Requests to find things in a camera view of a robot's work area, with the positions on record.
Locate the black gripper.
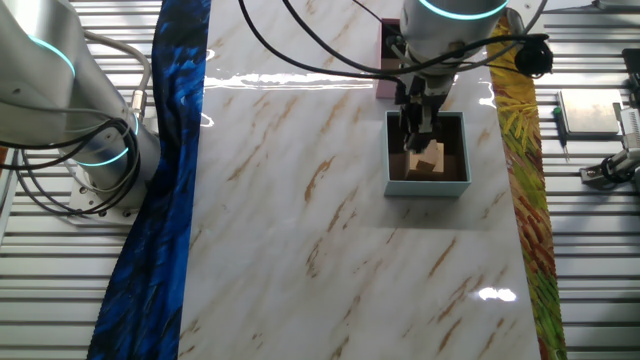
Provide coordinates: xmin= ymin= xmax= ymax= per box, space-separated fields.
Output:
xmin=395 ymin=72 xmax=449 ymax=154

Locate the light blue cardboard box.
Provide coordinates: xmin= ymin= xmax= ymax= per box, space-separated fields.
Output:
xmin=382 ymin=109 xmax=472 ymax=198

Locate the pink cardboard box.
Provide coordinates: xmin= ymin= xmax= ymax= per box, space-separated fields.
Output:
xmin=375 ymin=18 xmax=409 ymax=100

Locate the grey flat object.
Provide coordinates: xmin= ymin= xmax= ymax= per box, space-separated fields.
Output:
xmin=593 ymin=0 xmax=640 ymax=11

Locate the large wooden cube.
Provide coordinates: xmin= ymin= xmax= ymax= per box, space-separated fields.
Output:
xmin=404 ymin=139 xmax=446 ymax=182

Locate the yellow green painted cloth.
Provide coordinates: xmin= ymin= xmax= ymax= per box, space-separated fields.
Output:
xmin=487 ymin=12 xmax=569 ymax=360

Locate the white marble pattern sheet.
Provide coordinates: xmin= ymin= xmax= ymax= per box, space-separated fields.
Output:
xmin=177 ymin=0 xmax=544 ymax=360

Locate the square silver metal plate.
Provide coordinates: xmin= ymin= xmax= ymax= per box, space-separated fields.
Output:
xmin=557 ymin=88 xmax=624 ymax=136

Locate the white vented device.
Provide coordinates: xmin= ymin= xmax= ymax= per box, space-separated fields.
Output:
xmin=613 ymin=102 xmax=640 ymax=151

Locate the black device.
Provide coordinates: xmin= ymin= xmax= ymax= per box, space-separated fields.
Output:
xmin=622 ymin=48 xmax=640 ymax=106

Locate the blue painted cloth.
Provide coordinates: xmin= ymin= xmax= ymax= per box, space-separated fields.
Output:
xmin=85 ymin=0 xmax=212 ymax=360

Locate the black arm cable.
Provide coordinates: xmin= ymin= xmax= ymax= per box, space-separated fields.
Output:
xmin=281 ymin=0 xmax=550 ymax=76
xmin=237 ymin=0 xmax=407 ymax=91

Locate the black round cable holder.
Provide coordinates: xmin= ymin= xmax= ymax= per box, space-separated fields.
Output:
xmin=513 ymin=33 xmax=555 ymax=79

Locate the green handled screwdriver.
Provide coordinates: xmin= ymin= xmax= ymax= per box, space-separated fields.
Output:
xmin=552 ymin=105 xmax=571 ymax=164

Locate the grey cable with metal connector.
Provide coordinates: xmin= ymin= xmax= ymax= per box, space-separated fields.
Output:
xmin=82 ymin=29 xmax=153 ymax=122

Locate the thick black cable bundle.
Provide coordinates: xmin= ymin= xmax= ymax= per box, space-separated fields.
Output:
xmin=0 ymin=117 xmax=142 ymax=219

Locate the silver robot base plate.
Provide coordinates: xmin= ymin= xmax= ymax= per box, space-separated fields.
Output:
xmin=67 ymin=172 xmax=151 ymax=226

